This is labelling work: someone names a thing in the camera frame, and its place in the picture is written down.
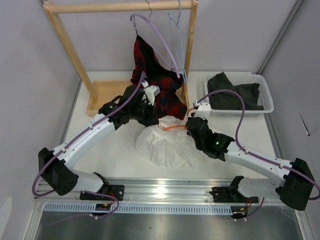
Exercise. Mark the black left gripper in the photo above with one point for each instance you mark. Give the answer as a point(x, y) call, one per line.
point(152, 119)

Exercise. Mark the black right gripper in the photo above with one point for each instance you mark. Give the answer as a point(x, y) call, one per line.
point(206, 120)

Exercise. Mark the orange plastic hanger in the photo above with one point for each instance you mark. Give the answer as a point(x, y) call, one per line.
point(183, 126)

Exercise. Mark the white skirt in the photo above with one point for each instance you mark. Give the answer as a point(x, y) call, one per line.
point(171, 149)

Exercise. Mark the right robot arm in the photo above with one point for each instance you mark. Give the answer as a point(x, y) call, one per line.
point(290, 181)

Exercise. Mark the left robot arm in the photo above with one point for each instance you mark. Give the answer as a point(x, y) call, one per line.
point(57, 165)

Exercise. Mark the red plaid skirt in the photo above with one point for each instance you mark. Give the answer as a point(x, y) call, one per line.
point(167, 103)

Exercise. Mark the blue plastic hanger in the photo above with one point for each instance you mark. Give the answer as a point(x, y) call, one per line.
point(176, 36)

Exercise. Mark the wooden clothes rack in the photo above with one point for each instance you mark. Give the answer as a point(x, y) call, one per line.
point(99, 40)

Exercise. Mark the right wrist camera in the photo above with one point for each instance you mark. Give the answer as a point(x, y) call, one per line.
point(202, 109)

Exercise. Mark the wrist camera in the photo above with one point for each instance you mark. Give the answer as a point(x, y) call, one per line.
point(202, 109)
point(151, 92)

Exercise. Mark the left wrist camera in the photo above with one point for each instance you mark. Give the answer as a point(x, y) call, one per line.
point(151, 92)

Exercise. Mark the aluminium rail base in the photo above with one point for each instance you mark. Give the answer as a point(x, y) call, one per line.
point(155, 191)

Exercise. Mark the perforated cable tray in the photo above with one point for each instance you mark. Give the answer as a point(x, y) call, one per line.
point(134, 208)

